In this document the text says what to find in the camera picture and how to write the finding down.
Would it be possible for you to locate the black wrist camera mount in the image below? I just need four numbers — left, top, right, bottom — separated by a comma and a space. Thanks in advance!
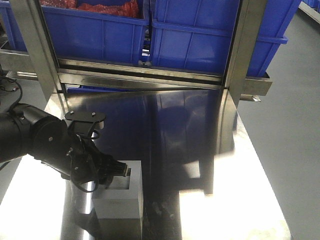
64, 110, 106, 140

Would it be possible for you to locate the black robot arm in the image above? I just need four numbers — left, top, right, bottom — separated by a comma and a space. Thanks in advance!
0, 104, 128, 187

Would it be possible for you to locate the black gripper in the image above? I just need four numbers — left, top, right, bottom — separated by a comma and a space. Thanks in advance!
59, 134, 128, 189

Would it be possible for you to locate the gray hollow square base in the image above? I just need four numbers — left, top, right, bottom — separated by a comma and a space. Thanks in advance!
92, 160, 144, 219

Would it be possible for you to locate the blue bin with red contents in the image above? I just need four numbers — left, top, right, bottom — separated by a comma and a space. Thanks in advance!
42, 0, 150, 64

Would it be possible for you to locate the blue plastic bin right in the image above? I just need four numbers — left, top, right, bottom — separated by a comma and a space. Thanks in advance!
150, 0, 301, 77

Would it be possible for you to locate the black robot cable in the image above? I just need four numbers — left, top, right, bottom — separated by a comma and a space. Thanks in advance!
67, 134, 100, 193

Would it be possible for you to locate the red mesh bag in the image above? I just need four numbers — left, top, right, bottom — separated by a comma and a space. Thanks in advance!
39, 0, 140, 19

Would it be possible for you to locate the stainless steel rack frame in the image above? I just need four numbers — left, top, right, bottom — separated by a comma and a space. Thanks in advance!
0, 0, 272, 104

